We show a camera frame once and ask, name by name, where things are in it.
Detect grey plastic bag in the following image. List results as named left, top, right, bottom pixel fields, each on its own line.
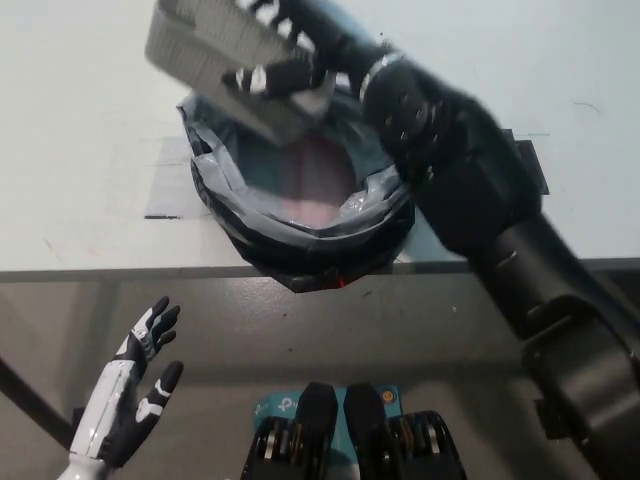
left=175, top=92, right=417, bottom=294

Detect black ribbed robot body block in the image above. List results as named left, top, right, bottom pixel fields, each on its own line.
left=239, top=382, right=337, bottom=480
left=342, top=382, right=454, bottom=480

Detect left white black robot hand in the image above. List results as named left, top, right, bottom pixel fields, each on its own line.
left=68, top=296, right=184, bottom=469

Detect pink sheet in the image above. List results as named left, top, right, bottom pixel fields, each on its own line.
left=279, top=137, right=352, bottom=229

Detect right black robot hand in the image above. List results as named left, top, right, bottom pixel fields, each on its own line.
left=222, top=0, right=384, bottom=97

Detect teal box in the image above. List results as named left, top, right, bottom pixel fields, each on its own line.
left=252, top=387, right=401, bottom=480

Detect grey perforated rectangular container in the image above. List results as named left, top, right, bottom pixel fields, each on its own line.
left=143, top=0, right=335, bottom=147

